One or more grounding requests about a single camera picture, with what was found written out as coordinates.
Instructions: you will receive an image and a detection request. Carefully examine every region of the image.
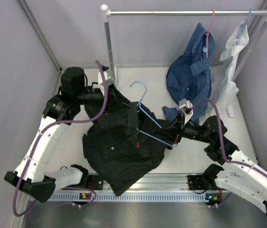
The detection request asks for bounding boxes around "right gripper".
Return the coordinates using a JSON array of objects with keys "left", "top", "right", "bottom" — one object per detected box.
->
[{"left": 153, "top": 112, "right": 212, "bottom": 145}]

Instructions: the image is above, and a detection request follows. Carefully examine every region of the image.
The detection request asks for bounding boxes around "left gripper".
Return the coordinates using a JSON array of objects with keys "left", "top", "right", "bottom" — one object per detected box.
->
[{"left": 75, "top": 83, "right": 131, "bottom": 114}]

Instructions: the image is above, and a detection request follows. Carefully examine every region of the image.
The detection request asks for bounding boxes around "light blue wire hanger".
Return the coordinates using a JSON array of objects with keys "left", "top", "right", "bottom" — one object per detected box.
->
[{"left": 129, "top": 81, "right": 178, "bottom": 148}]

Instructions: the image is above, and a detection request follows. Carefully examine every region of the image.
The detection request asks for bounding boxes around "black pinstripe shirt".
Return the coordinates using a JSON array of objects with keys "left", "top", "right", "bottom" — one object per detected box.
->
[{"left": 83, "top": 85, "right": 172, "bottom": 196}]

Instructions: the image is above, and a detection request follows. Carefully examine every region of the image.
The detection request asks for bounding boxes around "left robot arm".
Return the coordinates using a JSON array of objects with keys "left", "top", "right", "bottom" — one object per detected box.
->
[{"left": 4, "top": 65, "right": 113, "bottom": 205}]

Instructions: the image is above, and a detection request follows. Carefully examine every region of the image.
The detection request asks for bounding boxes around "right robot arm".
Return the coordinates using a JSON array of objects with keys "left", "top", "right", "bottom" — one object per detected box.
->
[{"left": 154, "top": 114, "right": 267, "bottom": 216}]

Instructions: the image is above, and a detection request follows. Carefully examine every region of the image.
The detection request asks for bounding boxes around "blue checked shirt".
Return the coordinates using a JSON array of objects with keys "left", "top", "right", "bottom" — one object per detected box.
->
[{"left": 162, "top": 22, "right": 216, "bottom": 124}]

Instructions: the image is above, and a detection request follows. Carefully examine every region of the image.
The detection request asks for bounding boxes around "white shirt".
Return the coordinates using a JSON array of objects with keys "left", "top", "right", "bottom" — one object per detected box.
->
[{"left": 210, "top": 21, "right": 249, "bottom": 118}]

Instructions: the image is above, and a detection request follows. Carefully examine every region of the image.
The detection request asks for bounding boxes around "metal clothes rack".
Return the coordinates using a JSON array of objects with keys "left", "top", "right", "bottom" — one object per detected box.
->
[{"left": 101, "top": 4, "right": 267, "bottom": 82}]

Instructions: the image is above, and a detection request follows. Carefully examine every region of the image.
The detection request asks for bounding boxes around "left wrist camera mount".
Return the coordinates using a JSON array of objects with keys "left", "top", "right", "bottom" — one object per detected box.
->
[{"left": 98, "top": 66, "right": 115, "bottom": 90}]

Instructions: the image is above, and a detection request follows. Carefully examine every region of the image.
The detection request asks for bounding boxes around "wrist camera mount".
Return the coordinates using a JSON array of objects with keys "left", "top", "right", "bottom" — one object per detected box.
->
[
  {"left": 98, "top": 66, "right": 115, "bottom": 90},
  {"left": 179, "top": 99, "right": 193, "bottom": 125}
]

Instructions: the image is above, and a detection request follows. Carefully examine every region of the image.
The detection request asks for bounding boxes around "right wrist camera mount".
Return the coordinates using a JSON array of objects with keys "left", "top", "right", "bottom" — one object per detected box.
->
[{"left": 179, "top": 99, "right": 193, "bottom": 125}]

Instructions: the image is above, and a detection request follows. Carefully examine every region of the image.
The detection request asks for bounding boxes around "aluminium mounting rail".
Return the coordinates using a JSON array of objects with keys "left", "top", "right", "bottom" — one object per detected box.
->
[{"left": 48, "top": 173, "right": 229, "bottom": 205}]

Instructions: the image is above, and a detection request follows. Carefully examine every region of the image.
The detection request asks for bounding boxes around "pink wire hanger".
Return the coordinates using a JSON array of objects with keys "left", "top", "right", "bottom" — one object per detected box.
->
[{"left": 205, "top": 8, "right": 215, "bottom": 58}]

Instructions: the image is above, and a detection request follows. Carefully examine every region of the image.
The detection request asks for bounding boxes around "blue wire hanger right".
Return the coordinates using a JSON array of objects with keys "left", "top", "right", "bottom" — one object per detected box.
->
[{"left": 238, "top": 9, "right": 252, "bottom": 39}]

